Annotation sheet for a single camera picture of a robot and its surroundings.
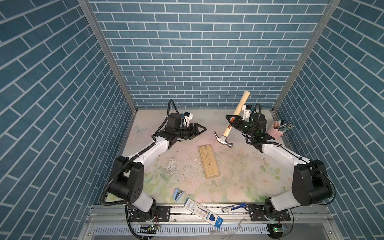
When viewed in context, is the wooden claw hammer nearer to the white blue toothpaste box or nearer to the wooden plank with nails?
the wooden plank with nails

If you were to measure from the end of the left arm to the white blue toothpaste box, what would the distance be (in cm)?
34

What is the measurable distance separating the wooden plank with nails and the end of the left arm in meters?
0.20

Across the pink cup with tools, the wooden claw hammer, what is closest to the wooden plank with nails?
the wooden claw hammer

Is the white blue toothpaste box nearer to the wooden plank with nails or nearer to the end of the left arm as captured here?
the wooden plank with nails

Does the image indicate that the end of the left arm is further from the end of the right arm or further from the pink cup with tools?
the pink cup with tools

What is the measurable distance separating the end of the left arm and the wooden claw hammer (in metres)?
0.13

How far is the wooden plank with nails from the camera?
33.9 inches

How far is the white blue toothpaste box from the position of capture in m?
0.72

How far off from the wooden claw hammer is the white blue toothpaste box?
1.15ft

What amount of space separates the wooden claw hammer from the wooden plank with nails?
6.3 inches

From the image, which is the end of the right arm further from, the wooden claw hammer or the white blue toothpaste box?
the white blue toothpaste box

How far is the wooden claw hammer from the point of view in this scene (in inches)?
31.6

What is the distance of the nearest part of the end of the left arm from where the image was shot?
0.66 m

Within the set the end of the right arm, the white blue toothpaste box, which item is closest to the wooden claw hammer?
the end of the right arm
